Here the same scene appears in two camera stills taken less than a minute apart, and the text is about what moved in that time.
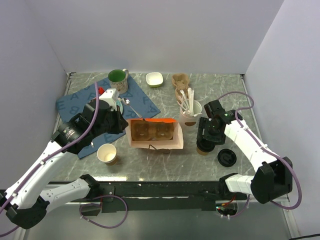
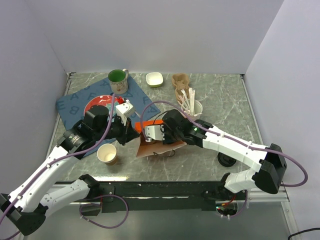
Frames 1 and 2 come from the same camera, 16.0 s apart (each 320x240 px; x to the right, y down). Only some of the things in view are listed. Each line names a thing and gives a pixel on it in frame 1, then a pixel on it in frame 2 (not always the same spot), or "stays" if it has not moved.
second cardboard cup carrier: (181, 80) stays
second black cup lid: (226, 157) stays
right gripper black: (203, 123) -> (167, 139)
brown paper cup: (107, 153) stays
